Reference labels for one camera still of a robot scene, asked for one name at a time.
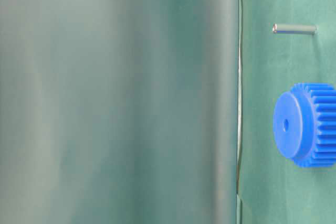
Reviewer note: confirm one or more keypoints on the small metal shaft pin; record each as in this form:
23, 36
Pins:
278, 28

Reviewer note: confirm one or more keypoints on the blue plastic spur gear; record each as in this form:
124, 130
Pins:
304, 124

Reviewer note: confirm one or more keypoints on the green cloth mat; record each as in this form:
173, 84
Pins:
272, 189

